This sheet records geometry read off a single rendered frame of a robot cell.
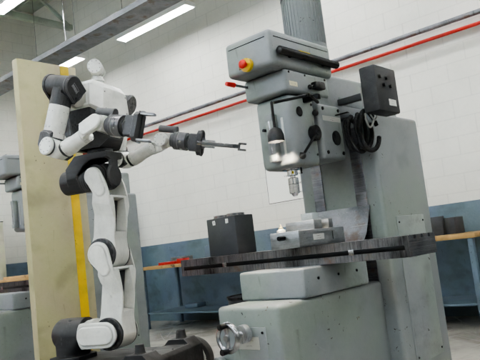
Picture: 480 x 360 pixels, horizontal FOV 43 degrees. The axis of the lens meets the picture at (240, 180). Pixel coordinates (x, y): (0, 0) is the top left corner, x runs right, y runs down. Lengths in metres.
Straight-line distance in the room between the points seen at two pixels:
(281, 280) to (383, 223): 0.67
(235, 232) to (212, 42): 6.44
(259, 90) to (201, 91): 6.47
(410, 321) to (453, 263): 3.94
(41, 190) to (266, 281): 1.82
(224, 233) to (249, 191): 5.46
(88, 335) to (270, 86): 1.35
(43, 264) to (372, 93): 2.19
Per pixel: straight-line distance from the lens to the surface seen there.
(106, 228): 2.77
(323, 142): 2.77
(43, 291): 3.83
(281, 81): 2.65
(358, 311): 2.76
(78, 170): 2.85
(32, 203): 3.84
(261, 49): 2.62
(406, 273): 3.01
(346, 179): 3.00
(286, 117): 2.65
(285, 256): 2.63
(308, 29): 3.00
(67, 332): 2.91
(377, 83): 2.78
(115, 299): 2.76
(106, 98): 2.80
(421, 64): 7.16
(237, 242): 2.90
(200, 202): 9.08
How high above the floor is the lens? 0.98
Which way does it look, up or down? 6 degrees up
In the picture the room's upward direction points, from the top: 7 degrees counter-clockwise
